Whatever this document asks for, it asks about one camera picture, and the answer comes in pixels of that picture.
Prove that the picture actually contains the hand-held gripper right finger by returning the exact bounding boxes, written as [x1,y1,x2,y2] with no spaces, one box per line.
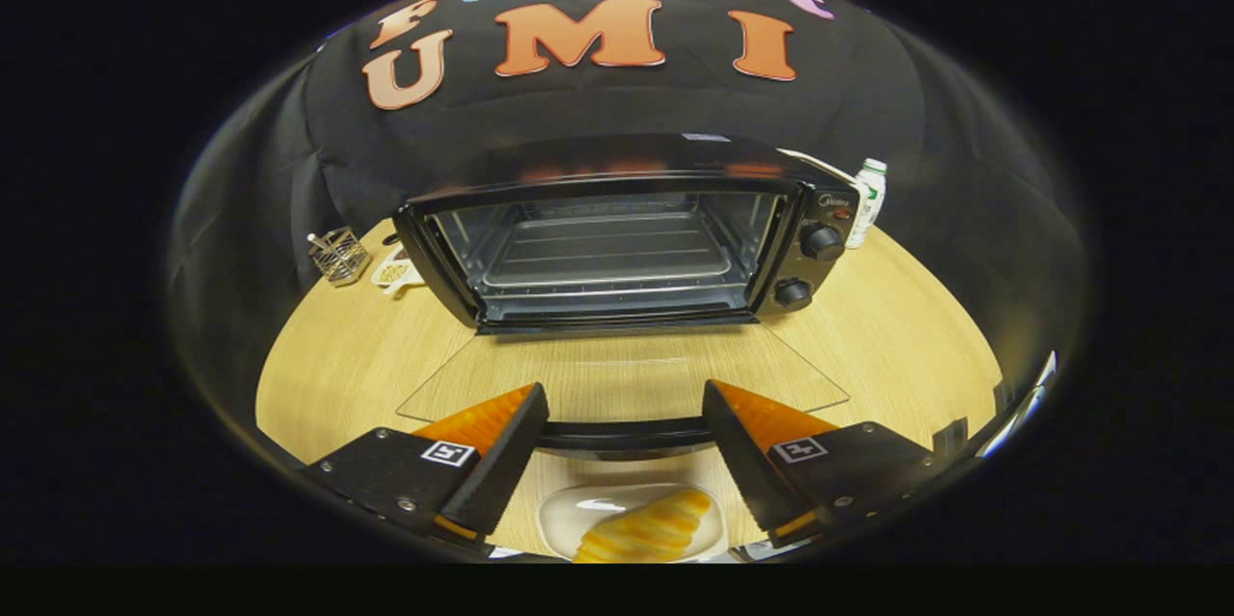
[702,379,941,545]

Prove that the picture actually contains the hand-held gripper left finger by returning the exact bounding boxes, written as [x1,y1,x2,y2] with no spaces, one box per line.
[304,382,550,549]

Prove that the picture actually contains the golden croissant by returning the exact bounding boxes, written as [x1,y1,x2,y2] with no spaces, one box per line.
[572,489,712,564]

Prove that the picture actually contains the black toaster oven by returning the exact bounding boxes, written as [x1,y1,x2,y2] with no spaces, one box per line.
[393,134,861,458]

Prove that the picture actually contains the white plate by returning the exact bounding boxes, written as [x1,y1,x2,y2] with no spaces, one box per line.
[535,483,729,564]

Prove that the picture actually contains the small patterned white dish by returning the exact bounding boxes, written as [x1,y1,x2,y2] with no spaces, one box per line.
[371,245,425,299]

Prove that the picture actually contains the white plastic bottle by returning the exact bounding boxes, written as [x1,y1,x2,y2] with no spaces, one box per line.
[846,158,888,251]

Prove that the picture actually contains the metal wire basket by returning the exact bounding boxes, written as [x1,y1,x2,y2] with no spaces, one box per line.
[307,227,372,286]

